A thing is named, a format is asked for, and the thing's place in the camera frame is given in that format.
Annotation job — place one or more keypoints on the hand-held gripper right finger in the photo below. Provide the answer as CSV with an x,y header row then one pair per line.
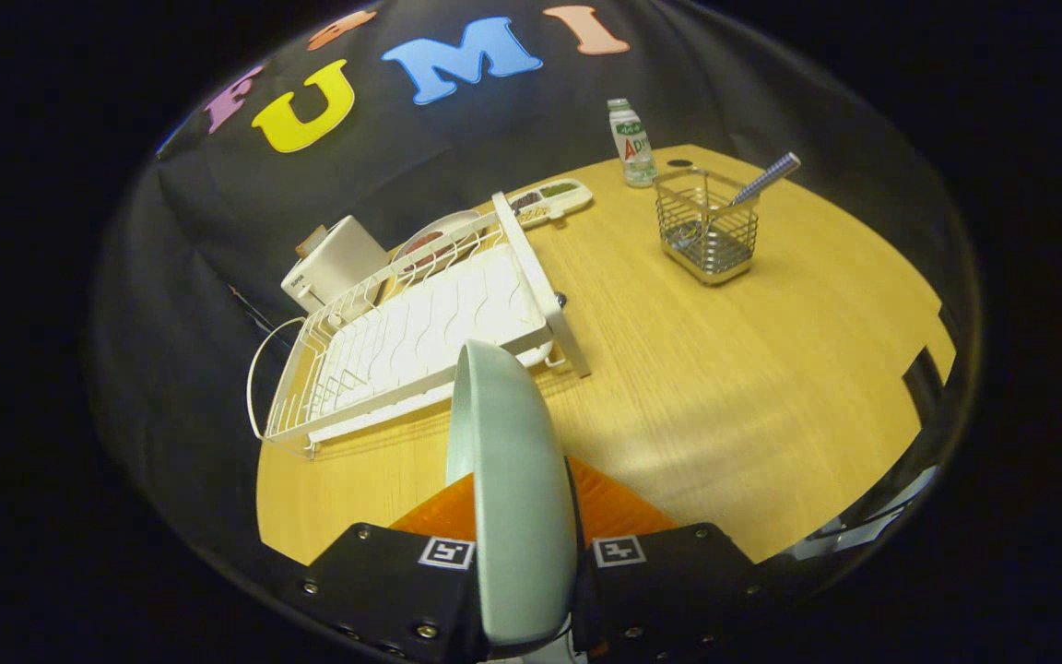
x,y
660,590

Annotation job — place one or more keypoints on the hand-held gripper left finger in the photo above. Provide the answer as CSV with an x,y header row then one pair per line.
x,y
383,590

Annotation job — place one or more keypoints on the pale green plate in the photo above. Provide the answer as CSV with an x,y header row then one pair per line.
x,y
517,498

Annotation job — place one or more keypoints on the metal spoon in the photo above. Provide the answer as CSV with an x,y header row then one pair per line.
x,y
766,177

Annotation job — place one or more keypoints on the beige plate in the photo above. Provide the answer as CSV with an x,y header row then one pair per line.
x,y
457,224

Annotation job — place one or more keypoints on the white drip tray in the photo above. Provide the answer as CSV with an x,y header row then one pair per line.
x,y
457,314

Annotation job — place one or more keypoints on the white toaster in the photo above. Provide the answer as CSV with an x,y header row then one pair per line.
x,y
337,267

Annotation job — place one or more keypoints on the brown meat patties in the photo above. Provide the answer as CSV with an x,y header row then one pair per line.
x,y
422,242

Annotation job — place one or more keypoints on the brown toast slice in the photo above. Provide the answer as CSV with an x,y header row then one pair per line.
x,y
312,240

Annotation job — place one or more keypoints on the black backdrop cloth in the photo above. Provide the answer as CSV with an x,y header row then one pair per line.
x,y
218,231

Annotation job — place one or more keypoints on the white divided condiment tray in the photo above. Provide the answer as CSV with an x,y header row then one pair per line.
x,y
549,205

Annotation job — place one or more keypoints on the white green drink bottle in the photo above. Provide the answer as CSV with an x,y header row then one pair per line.
x,y
632,148

